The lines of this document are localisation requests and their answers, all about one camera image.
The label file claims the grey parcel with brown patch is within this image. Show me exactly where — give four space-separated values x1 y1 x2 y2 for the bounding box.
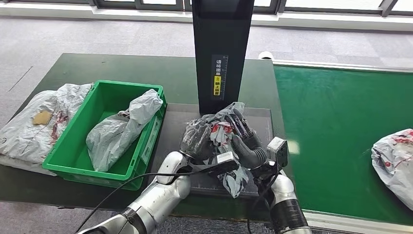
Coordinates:
0 83 94 176

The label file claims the green conveyor belt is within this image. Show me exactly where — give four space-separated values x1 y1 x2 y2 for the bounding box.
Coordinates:
273 65 413 226

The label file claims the grey parcel with red marks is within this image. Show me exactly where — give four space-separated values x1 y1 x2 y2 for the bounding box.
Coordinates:
371 129 413 211

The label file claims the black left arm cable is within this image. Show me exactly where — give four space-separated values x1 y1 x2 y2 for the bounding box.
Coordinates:
75 172 210 234

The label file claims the plain grey plastic parcel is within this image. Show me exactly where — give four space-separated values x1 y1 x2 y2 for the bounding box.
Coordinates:
86 89 164 173

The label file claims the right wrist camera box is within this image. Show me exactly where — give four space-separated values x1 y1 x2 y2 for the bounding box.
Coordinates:
266 137 289 169

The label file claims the black inbound scanner machine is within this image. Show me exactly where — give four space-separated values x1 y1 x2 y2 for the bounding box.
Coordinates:
151 0 275 197

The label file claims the grey parcel with black lettering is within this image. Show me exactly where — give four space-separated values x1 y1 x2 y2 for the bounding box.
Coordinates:
180 102 268 198

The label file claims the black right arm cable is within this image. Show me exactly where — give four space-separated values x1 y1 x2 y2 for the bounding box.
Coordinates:
246 175 278 234

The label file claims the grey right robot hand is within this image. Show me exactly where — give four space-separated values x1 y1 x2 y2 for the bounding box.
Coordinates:
224 109 268 169

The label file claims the green plastic crate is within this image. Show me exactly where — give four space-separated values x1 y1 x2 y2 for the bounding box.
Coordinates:
42 80 167 191

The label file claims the dark green table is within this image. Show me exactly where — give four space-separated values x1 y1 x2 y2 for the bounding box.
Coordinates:
0 53 299 223

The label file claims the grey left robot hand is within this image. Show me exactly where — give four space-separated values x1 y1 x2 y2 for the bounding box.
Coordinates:
180 118 220 160

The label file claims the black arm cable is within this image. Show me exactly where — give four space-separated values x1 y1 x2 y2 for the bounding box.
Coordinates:
75 172 210 234
246 175 278 234

